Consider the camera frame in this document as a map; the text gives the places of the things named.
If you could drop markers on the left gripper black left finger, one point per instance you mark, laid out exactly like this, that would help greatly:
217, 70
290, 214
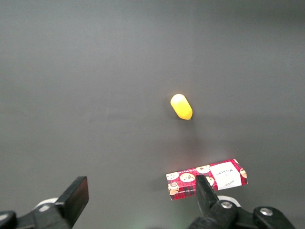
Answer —
75, 198

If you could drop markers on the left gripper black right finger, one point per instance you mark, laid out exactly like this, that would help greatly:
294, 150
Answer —
205, 195

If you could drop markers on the red tartan cookie box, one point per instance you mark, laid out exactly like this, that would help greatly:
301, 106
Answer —
186, 184

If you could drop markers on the yellow lemon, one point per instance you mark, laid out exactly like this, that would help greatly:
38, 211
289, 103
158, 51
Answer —
181, 107

